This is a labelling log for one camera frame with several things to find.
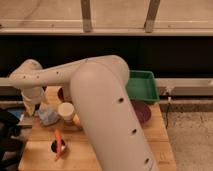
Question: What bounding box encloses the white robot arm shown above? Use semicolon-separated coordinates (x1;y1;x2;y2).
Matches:
9;55;160;171

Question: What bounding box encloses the white cup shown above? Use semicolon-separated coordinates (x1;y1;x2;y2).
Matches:
58;102;75;121

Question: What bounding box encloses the orange carrot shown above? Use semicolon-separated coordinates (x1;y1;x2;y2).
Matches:
54;129;62;161

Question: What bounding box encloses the blue grey towel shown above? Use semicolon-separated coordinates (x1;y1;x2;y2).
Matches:
38;107;60;126

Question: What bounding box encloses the green tray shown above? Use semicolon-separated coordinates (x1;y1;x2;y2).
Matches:
126;70;159;104

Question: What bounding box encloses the black object at left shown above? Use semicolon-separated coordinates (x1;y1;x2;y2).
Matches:
0;108;23;171

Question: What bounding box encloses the small black bowl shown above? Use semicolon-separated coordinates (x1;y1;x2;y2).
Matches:
51;139;66;153

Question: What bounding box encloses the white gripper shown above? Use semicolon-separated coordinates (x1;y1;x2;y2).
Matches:
21;87;45;116

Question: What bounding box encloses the red bowl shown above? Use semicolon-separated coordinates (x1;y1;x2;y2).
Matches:
57;88;65;102

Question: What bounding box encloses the purple bowl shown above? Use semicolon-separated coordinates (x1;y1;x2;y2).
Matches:
131;100;151;124

